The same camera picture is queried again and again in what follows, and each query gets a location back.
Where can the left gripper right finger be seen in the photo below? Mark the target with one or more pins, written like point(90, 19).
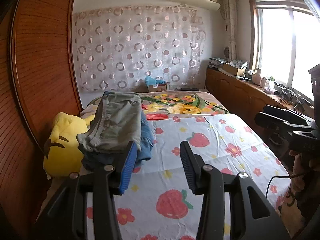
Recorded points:
point(192, 164)

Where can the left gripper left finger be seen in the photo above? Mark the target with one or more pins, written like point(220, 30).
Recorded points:
point(124, 164)

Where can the grey-green pants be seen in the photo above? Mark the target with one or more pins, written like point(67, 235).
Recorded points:
point(117, 122)

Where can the person's right hand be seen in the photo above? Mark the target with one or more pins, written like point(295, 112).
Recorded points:
point(305, 176)

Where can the white strawberry flower sheet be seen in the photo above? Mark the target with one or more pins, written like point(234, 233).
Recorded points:
point(202, 177)

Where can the floral pink blanket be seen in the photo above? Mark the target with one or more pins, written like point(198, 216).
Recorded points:
point(175, 104)

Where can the yellow plush toy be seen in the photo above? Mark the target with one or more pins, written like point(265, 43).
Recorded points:
point(61, 153)

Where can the cardboard box with blue bag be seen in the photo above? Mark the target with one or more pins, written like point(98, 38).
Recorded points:
point(156, 85)

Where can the brown wooden sideboard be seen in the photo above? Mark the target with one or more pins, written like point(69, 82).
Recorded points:
point(242, 98)

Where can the open cardboard box on sideboard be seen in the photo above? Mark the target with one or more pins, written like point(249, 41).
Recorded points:
point(234, 71)

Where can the white circle-pattern curtain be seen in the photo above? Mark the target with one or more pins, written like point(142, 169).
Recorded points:
point(118, 48)

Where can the window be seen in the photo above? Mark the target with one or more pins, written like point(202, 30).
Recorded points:
point(285, 42)

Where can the brown wooden wardrobe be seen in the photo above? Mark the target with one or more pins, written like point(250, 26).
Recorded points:
point(37, 82)

